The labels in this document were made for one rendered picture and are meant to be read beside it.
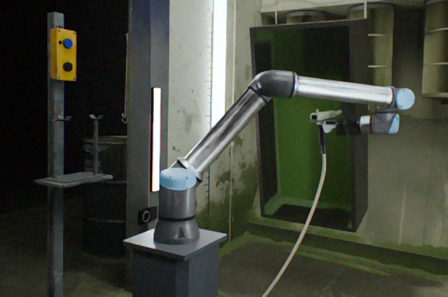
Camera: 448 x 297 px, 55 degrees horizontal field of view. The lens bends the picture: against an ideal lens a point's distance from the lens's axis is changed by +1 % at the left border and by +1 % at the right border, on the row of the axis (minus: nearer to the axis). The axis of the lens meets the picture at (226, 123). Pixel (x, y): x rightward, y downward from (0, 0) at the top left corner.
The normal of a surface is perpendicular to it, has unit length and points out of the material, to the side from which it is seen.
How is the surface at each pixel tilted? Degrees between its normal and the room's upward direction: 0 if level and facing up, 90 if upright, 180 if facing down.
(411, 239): 57
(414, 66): 90
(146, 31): 90
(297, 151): 102
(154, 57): 90
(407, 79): 90
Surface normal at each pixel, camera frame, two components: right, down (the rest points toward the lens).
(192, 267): 0.86, 0.04
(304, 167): -0.48, 0.24
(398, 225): -0.42, -0.51
